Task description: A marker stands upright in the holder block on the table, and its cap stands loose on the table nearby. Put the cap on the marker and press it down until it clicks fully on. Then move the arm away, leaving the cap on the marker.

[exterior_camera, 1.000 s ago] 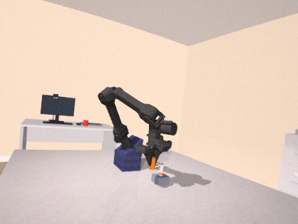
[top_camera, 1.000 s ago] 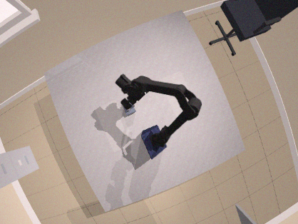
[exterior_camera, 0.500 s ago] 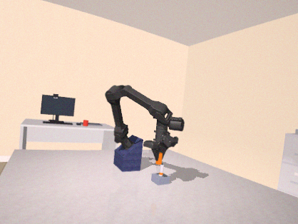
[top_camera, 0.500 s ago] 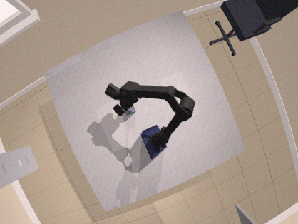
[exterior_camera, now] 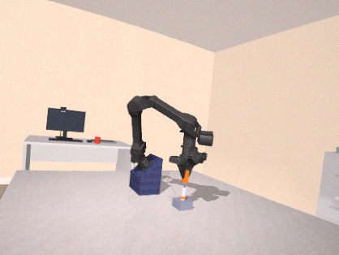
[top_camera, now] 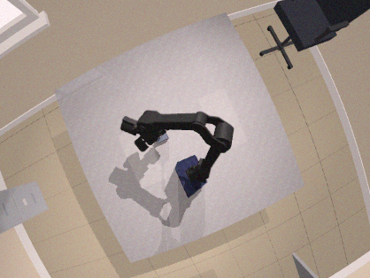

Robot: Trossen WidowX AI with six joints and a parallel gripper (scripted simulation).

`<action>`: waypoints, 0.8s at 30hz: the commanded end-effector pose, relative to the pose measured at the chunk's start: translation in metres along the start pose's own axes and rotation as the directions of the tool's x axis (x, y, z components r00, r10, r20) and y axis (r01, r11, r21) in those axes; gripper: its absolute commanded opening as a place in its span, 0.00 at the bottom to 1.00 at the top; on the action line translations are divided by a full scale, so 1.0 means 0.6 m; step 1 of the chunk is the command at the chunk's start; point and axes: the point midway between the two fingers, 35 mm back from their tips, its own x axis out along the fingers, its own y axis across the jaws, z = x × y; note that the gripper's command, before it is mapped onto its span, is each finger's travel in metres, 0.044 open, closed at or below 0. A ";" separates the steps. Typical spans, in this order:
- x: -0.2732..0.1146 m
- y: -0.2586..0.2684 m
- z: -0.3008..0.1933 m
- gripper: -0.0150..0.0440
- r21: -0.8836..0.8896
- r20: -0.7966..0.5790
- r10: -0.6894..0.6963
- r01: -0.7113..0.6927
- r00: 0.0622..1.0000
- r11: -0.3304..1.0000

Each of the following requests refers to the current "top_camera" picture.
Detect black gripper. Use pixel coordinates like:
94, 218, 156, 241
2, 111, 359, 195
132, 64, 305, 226
135, 129, 168, 152

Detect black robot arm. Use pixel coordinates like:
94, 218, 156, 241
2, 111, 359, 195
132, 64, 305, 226
120, 110, 234, 183

